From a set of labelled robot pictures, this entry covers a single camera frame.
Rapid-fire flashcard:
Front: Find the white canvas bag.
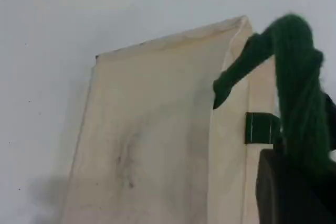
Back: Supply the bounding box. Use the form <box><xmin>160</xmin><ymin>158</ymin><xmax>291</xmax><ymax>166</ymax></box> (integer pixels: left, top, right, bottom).
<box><xmin>59</xmin><ymin>15</ymin><xmax>283</xmax><ymax>224</ymax></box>

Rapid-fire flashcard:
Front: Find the green fabric bag tab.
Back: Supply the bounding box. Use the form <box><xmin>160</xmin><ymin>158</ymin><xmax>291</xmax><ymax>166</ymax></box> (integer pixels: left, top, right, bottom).
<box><xmin>245</xmin><ymin>112</ymin><xmax>283</xmax><ymax>146</ymax></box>

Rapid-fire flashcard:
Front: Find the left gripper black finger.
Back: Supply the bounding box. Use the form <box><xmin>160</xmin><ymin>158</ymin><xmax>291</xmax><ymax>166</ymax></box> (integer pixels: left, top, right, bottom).
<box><xmin>326</xmin><ymin>94</ymin><xmax>336</xmax><ymax>152</ymax></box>
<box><xmin>256</xmin><ymin>148</ymin><xmax>336</xmax><ymax>224</ymax></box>

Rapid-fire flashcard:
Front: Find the green rope bag handle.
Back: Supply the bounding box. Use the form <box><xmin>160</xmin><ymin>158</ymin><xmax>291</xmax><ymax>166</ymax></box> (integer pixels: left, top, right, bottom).
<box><xmin>212</xmin><ymin>14</ymin><xmax>336</xmax><ymax>167</ymax></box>

